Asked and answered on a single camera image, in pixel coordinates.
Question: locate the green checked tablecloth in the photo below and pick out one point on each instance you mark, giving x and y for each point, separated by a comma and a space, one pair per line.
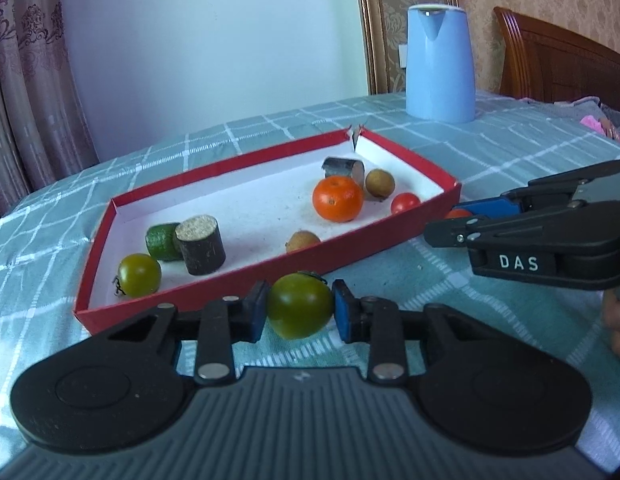
490, 310

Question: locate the patterned brown curtain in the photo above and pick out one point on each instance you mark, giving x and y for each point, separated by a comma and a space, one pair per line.
25, 85

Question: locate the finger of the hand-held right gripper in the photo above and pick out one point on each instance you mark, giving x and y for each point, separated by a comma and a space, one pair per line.
450, 232
482, 207

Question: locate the grey cloth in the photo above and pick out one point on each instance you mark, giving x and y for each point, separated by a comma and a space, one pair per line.
575, 107

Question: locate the small green tomato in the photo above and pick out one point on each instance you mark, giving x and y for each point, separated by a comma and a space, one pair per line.
138, 275

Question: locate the red cherry tomato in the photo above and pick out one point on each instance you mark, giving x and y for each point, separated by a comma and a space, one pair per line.
405, 203
457, 213

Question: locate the orange mandarin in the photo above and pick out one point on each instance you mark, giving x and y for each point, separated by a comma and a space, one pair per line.
337, 199

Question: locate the pink cloth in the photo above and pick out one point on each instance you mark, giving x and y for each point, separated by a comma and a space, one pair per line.
597, 124

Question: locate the person's right hand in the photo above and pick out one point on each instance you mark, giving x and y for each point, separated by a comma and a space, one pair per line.
619, 327

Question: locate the white wall socket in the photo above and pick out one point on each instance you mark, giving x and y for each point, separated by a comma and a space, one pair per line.
402, 56

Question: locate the small tan longan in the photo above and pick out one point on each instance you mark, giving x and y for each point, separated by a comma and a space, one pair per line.
301, 242

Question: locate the green cucumber piece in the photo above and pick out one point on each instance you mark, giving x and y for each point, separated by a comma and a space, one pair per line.
161, 241

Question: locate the blue electric kettle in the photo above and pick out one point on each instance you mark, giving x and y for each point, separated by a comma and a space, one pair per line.
440, 65

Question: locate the wooden headboard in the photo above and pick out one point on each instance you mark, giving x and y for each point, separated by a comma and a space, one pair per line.
565, 65

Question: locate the red cardboard box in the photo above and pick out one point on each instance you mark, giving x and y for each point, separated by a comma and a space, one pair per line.
240, 210

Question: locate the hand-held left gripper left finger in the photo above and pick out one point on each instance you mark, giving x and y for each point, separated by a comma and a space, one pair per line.
254, 312

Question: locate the large tan longan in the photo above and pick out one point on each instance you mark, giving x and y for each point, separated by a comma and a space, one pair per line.
379, 183

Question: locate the gold framed wall panel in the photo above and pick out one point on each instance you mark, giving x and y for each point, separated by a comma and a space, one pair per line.
390, 10

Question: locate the large green tomato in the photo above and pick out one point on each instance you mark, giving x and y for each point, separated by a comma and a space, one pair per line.
300, 305

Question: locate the dark sugarcane piece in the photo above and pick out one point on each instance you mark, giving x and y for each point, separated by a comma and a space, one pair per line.
346, 169
201, 247

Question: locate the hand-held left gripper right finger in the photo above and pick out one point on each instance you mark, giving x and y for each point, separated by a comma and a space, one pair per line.
344, 312

